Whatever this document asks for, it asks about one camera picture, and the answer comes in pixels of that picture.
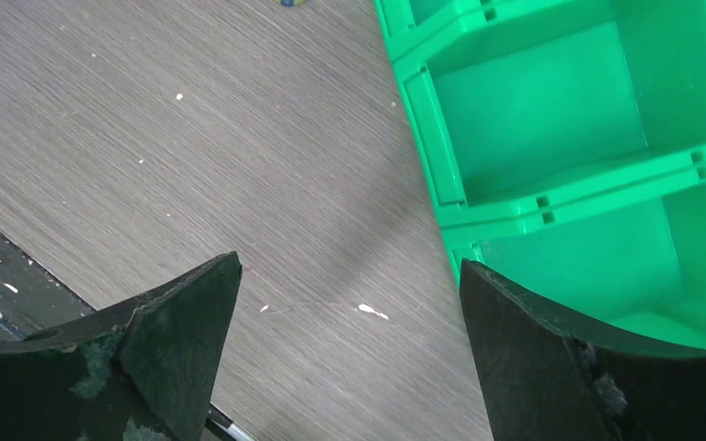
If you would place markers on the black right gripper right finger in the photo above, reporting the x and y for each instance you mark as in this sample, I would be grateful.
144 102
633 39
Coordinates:
548 372

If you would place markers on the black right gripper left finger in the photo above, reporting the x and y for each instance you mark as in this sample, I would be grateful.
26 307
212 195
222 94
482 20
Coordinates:
141 369

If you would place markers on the green compartment bin tray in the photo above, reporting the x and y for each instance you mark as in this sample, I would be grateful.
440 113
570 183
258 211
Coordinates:
564 146

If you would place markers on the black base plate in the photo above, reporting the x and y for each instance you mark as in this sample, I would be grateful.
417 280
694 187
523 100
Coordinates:
31 297

